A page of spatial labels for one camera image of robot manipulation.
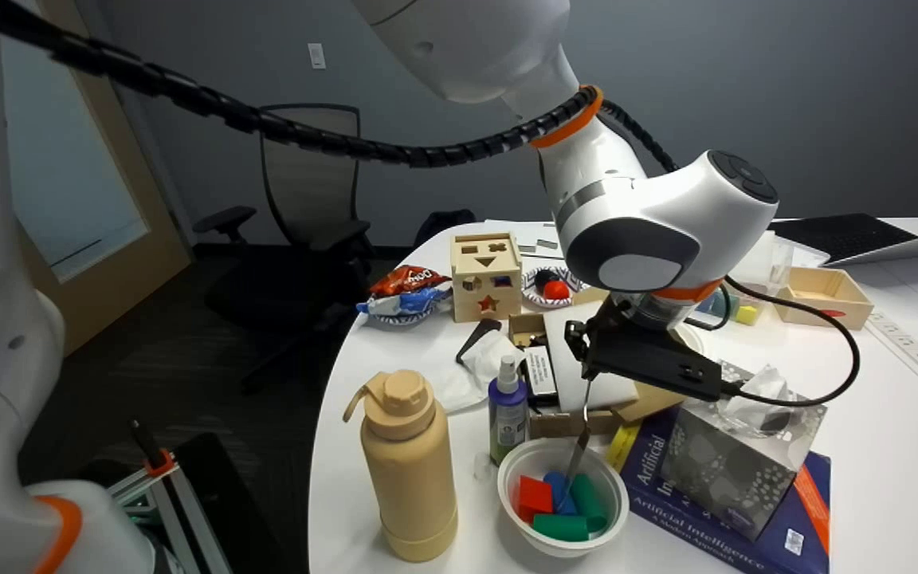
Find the beige insulated water bottle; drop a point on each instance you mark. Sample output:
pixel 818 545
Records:
pixel 405 480

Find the blue toy block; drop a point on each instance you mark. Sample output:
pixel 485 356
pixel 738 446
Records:
pixel 558 494

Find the blue snack bag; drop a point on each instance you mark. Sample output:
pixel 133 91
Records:
pixel 405 305

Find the wooden shape sorter box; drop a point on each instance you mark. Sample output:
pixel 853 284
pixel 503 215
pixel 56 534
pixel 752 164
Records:
pixel 485 282

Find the white wall outlet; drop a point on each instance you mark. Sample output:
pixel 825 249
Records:
pixel 318 55

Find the yellow toy block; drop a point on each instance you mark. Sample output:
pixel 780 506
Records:
pixel 746 313

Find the orange chips bag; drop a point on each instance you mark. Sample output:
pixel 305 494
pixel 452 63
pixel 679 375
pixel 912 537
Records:
pixel 405 282

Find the black mesh office chair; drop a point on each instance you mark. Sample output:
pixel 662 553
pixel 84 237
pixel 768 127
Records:
pixel 311 172

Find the clear plastic container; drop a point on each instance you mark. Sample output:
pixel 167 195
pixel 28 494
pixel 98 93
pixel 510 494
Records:
pixel 771 265

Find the black tripod with orange clip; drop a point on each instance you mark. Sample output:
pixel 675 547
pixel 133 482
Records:
pixel 160 480

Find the teal toy block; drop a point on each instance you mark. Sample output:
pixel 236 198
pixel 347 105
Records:
pixel 717 308

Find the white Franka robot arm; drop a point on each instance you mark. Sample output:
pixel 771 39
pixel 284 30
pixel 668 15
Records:
pixel 650 213

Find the small yellow object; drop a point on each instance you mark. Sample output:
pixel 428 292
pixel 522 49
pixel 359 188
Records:
pixel 622 447

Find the white round bowl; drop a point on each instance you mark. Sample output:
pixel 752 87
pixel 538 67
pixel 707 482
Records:
pixel 527 547

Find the white paper napkin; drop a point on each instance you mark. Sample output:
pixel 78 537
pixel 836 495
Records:
pixel 494 345
pixel 468 390

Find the red toy block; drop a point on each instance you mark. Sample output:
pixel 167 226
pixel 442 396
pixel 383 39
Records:
pixel 534 498

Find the small red object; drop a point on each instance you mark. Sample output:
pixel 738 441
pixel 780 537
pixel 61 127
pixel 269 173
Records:
pixel 557 288

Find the green toy block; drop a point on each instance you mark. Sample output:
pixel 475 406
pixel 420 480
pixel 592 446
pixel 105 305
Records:
pixel 558 528
pixel 592 498

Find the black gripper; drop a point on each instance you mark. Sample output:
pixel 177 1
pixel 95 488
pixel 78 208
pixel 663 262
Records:
pixel 639 340

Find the blue book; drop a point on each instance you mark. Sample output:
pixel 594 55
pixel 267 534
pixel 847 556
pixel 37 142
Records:
pixel 694 534

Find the small purple spray bottle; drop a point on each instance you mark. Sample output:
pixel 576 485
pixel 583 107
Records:
pixel 508 416

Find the small wooden tray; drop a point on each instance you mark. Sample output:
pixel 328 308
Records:
pixel 826 298

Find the small patterned dish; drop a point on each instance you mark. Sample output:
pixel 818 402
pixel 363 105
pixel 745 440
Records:
pixel 538 288

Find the patterned tissue box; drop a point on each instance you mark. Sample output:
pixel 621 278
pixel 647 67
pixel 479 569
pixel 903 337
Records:
pixel 724 468

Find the flat cardboard box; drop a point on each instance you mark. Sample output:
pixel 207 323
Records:
pixel 650 402

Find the cake spatula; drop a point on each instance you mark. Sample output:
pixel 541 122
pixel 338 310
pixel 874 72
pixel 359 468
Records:
pixel 580 447

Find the dark open laptop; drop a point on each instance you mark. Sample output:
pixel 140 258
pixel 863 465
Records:
pixel 844 237

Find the wooden door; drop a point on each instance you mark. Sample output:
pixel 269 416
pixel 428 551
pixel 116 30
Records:
pixel 130 277

